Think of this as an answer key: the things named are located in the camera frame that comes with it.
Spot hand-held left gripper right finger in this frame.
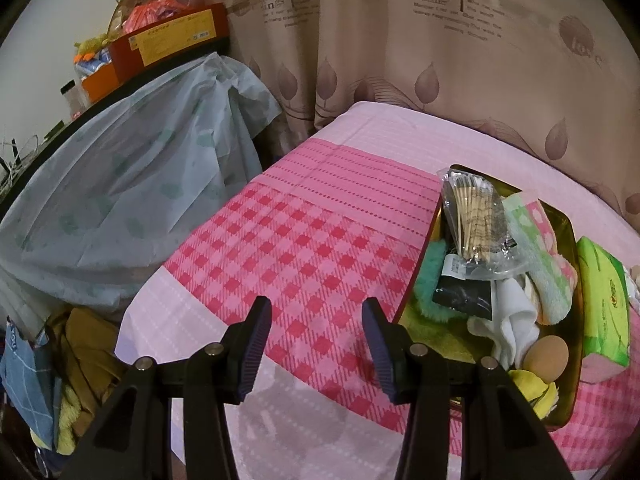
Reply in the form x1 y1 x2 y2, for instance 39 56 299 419
361 297 573 480

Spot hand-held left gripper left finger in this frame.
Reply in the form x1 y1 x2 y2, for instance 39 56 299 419
60 296 273 480

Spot teal fluffy scrunchie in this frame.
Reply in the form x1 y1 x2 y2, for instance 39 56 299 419
412 240 458 317

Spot black packet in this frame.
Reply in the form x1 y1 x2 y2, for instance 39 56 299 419
431 252 496 321

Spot plain white sock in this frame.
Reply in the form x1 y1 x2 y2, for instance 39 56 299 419
467 277 541 368

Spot yellow baby sock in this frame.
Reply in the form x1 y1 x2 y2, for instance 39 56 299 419
507 367 558 418

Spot beige makeup sponge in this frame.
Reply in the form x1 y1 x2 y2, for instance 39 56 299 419
522 335 570 373

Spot clear bag of cotton swabs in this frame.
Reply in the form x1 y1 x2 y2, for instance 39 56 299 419
439 167 521 278

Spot green and pink towel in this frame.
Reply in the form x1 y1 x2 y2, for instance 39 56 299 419
502 194 578 325

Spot gold tin box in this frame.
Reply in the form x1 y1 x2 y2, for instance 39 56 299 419
392 164 583 431

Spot mustard brown cloth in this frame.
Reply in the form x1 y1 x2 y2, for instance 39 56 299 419
47 307 126 441

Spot yellow-green towel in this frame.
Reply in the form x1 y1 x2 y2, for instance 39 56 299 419
30 385 81 453

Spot green tissue pack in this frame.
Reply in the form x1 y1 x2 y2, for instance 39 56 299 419
575 236 631 385

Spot translucent plastic cover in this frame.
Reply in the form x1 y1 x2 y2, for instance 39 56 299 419
0 52 283 326

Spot blue checked cloth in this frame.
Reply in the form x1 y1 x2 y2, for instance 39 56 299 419
0 317 56 448

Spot leaf printed curtain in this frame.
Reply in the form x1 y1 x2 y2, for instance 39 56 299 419
132 0 640 231

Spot clear jar with black lid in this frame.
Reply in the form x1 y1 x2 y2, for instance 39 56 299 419
60 80 83 118

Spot large orange cardboard box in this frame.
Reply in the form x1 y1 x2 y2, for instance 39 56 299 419
107 2 231 83

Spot blue and orange packet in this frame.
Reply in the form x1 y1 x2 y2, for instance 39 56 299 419
75 50 113 78

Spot yellow plush toy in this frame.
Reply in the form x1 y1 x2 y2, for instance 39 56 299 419
75 32 113 58

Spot red plastic bag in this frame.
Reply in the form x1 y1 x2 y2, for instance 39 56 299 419
122 0 188 33

